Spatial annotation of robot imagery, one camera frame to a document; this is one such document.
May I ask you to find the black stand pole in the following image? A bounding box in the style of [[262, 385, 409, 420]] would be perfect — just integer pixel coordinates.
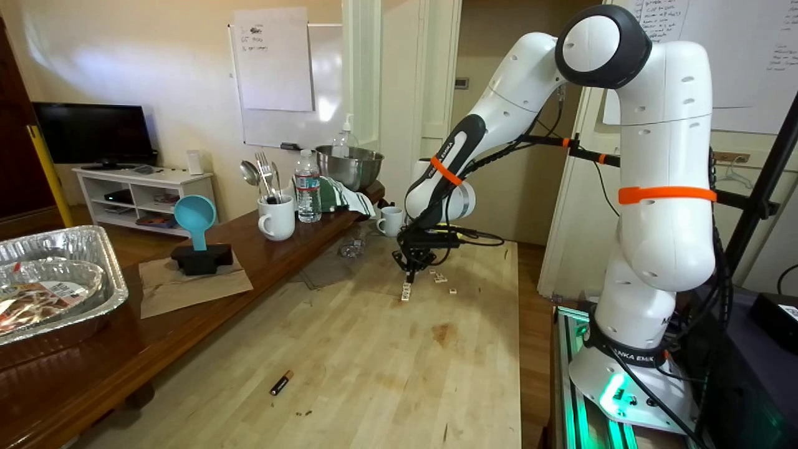
[[722, 91, 798, 280]]

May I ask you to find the white tall cabinet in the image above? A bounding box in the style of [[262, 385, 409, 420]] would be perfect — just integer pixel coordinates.
[[535, 82, 798, 305]]

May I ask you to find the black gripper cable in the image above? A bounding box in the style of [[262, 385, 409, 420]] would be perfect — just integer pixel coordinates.
[[390, 222, 510, 276]]

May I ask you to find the shiny red white packet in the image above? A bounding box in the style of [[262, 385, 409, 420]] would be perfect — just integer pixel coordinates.
[[0, 276, 95, 338]]

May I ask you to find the aluminium foil tray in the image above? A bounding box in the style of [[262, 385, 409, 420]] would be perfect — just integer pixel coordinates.
[[0, 222, 132, 349]]

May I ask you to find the green striped white towel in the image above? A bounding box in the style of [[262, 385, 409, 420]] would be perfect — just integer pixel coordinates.
[[320, 172, 383, 220]]

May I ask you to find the brown wooden side table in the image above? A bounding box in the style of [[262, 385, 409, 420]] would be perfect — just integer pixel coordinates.
[[0, 177, 390, 449]]

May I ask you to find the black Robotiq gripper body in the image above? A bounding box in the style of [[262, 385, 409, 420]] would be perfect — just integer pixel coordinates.
[[391, 222, 445, 270]]

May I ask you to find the dark wooden cabinet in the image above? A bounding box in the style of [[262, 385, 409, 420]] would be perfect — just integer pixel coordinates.
[[0, 16, 66, 220]]

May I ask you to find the clear pump dispenser bottle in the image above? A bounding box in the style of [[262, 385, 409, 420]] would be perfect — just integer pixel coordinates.
[[332, 122, 357, 163]]

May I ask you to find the clear plastic water bottle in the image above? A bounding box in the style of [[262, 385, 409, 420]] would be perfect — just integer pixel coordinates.
[[292, 148, 324, 225]]

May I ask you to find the crushed clear plastic bottle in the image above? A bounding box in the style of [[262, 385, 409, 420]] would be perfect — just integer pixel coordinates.
[[335, 227, 373, 261]]

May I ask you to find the black power brick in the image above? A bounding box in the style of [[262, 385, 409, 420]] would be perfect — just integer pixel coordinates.
[[749, 290, 798, 354]]

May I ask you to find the stainless steel mixing bowl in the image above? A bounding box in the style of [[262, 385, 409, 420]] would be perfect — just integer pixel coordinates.
[[314, 145, 388, 195]]

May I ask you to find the metal spoon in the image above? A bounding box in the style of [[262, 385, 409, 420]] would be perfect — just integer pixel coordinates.
[[259, 150, 284, 203]]

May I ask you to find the white flipchart paper sheet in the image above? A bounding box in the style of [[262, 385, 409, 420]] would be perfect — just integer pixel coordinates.
[[232, 8, 317, 116]]

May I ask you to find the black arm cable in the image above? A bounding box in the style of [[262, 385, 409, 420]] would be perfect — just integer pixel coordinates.
[[460, 97, 577, 182]]

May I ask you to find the blue plastic funnel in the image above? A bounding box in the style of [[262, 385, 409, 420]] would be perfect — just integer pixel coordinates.
[[172, 195, 221, 255]]

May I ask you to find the orange cable strap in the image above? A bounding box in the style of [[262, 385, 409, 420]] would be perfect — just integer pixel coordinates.
[[426, 155, 466, 190], [617, 185, 718, 208]]

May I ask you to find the black controller box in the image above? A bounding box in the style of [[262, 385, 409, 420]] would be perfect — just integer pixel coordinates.
[[696, 285, 798, 449]]

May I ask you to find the white cup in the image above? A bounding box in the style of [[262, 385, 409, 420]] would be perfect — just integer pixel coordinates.
[[183, 148, 208, 177]]

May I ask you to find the metal ladle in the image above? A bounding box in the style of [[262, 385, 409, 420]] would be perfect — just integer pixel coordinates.
[[237, 157, 271, 204]]

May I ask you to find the large white mug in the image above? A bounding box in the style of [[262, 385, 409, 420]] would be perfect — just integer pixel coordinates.
[[257, 195, 300, 245]]

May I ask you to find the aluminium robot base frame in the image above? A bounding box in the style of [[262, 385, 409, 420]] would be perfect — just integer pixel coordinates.
[[547, 301, 709, 449]]

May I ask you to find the black base cable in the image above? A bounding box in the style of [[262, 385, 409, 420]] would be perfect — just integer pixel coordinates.
[[657, 271, 736, 449]]

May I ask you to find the black marker pen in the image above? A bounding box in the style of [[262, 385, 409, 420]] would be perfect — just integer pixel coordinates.
[[268, 369, 294, 399]]

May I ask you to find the black block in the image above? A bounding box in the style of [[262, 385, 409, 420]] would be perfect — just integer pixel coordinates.
[[170, 243, 237, 276]]

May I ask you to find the brown cardboard sheet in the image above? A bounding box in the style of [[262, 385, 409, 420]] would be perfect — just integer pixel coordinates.
[[136, 250, 257, 323]]

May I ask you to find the small white mug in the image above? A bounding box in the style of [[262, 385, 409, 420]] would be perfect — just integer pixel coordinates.
[[375, 204, 406, 239]]

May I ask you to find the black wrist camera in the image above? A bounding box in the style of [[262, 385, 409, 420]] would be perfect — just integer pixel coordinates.
[[431, 225, 469, 253]]

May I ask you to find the white shelf unit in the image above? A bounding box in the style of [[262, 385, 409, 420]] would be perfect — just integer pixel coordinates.
[[72, 164, 221, 239]]

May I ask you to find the white whiteboard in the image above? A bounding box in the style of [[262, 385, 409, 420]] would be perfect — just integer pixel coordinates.
[[226, 19, 348, 153]]

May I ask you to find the yellow stick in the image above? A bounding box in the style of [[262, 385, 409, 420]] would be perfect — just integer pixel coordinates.
[[25, 122, 76, 229]]

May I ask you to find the black flat screen monitor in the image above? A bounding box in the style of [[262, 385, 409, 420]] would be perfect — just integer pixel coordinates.
[[32, 99, 160, 172]]

